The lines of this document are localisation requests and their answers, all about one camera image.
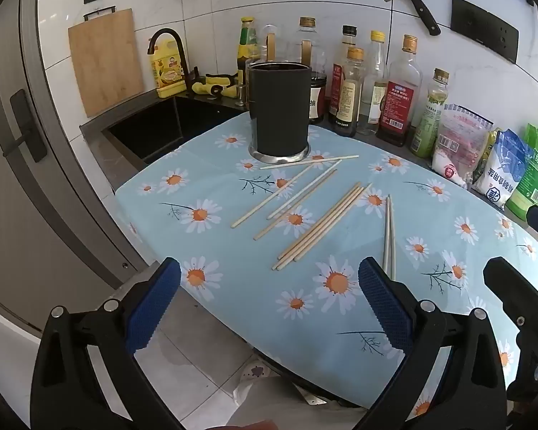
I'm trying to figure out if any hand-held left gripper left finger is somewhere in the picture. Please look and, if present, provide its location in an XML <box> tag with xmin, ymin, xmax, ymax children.
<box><xmin>30</xmin><ymin>257</ymin><xmax>184</xmax><ymax>430</ymax></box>

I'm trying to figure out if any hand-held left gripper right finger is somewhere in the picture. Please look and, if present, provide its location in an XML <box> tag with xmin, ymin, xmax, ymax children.
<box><xmin>354</xmin><ymin>257</ymin><xmax>507</xmax><ymax>430</ymax></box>

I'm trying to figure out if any bunch of wooden chopsticks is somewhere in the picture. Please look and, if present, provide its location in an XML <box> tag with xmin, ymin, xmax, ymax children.
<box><xmin>231</xmin><ymin>155</ymin><xmax>396</xmax><ymax>279</ymax></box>

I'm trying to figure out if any black cylindrical utensil holder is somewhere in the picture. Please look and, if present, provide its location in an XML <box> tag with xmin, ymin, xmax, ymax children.
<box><xmin>246</xmin><ymin>63</ymin><xmax>313</xmax><ymax>164</ymax></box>

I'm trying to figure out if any green bag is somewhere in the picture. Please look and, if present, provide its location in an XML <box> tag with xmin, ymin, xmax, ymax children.
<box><xmin>505</xmin><ymin>123</ymin><xmax>538</xmax><ymax>223</ymax></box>

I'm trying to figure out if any blue white salt bag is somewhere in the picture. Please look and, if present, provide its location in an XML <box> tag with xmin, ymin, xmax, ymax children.
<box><xmin>472</xmin><ymin>128</ymin><xmax>536</xmax><ymax>210</ymax></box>

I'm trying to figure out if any yellowish packet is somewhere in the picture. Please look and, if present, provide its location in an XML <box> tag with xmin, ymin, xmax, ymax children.
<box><xmin>472</xmin><ymin>127</ymin><xmax>499</xmax><ymax>185</ymax></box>

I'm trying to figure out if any light blue daisy tablecloth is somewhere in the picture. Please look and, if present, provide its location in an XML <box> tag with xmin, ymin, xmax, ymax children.
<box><xmin>114</xmin><ymin>112</ymin><xmax>538</xmax><ymax>418</ymax></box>

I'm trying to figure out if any clear bag red print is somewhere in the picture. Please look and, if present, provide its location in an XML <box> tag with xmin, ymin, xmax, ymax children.
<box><xmin>431</xmin><ymin>101</ymin><xmax>494</xmax><ymax>189</ymax></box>

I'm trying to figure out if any green oil bottle gold cap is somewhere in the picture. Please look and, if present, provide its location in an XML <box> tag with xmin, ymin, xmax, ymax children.
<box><xmin>409</xmin><ymin>67</ymin><xmax>452</xmax><ymax>159</ymax></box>

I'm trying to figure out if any grey door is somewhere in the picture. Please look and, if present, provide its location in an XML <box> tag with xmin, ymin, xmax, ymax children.
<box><xmin>0</xmin><ymin>0</ymin><xmax>137</xmax><ymax>336</ymax></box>

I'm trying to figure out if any black sink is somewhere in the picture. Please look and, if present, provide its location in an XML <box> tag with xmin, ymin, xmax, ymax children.
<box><xmin>100</xmin><ymin>94</ymin><xmax>253</xmax><ymax>165</ymax></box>

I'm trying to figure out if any square bottle red label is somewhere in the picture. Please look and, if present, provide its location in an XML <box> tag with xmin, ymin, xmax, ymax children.
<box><xmin>376</xmin><ymin>34</ymin><xmax>425</xmax><ymax>148</ymax></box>

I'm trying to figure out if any long black socket panel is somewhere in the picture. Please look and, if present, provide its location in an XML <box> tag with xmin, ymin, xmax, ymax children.
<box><xmin>451</xmin><ymin>0</ymin><xmax>520</xmax><ymax>65</ymax></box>

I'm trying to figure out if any small bottle beige label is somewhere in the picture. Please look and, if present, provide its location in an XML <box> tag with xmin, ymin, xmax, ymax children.
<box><xmin>335</xmin><ymin>47</ymin><xmax>367</xmax><ymax>138</ymax></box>

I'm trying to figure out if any soy sauce jug gold cap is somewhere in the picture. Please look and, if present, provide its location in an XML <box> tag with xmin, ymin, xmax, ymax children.
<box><xmin>291</xmin><ymin>16</ymin><xmax>329</xmax><ymax>125</ymax></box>

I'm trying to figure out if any clear bottle yellow cap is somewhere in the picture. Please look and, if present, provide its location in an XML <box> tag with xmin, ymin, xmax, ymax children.
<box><xmin>358</xmin><ymin>30</ymin><xmax>389</xmax><ymax>136</ymax></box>

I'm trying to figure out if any yellow dish soap bottle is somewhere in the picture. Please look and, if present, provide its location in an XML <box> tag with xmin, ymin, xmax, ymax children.
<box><xmin>149</xmin><ymin>38</ymin><xmax>185</xmax><ymax>100</ymax></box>

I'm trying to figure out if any wooden cutting board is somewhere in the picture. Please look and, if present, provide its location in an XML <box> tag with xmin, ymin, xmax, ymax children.
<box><xmin>67</xmin><ymin>5</ymin><xmax>145</xmax><ymax>119</ymax></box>

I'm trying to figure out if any black faucet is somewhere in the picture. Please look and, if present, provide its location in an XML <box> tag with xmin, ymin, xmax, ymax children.
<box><xmin>146</xmin><ymin>28</ymin><xmax>192</xmax><ymax>94</ymax></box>

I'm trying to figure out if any dark bottle black cap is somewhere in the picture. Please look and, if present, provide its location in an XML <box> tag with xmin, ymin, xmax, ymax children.
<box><xmin>329</xmin><ymin>25</ymin><xmax>358</xmax><ymax>123</ymax></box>

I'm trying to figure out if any green-cap oil bottle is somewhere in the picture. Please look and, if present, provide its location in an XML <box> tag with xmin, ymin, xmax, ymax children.
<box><xmin>236</xmin><ymin>16</ymin><xmax>259</xmax><ymax>87</ymax></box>

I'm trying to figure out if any clear plastic jug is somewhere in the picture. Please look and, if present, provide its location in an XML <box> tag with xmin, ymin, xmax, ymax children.
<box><xmin>258</xmin><ymin>24</ymin><xmax>293</xmax><ymax>65</ymax></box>

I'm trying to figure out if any black door handle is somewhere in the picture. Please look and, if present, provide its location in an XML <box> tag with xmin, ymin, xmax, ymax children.
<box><xmin>2</xmin><ymin>89</ymin><xmax>48</xmax><ymax>164</ymax></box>

